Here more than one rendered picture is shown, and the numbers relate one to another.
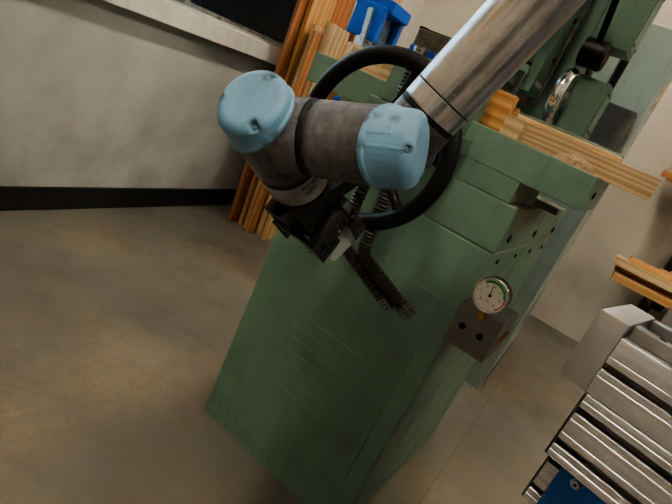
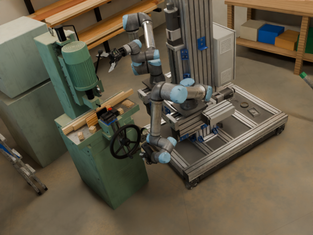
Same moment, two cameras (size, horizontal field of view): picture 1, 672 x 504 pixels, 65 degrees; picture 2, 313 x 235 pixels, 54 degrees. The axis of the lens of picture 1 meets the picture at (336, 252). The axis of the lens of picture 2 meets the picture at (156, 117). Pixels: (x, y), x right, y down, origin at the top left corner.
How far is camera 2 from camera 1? 2.04 m
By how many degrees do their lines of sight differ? 58
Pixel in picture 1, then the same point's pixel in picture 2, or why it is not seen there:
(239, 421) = (122, 199)
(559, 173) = (134, 109)
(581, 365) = (177, 128)
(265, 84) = (166, 155)
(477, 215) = not seen: hidden behind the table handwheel
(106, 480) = (141, 226)
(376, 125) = (173, 143)
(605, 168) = (125, 96)
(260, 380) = (119, 190)
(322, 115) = (169, 149)
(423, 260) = not seen: hidden behind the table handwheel
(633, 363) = (180, 122)
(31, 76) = not seen: outside the picture
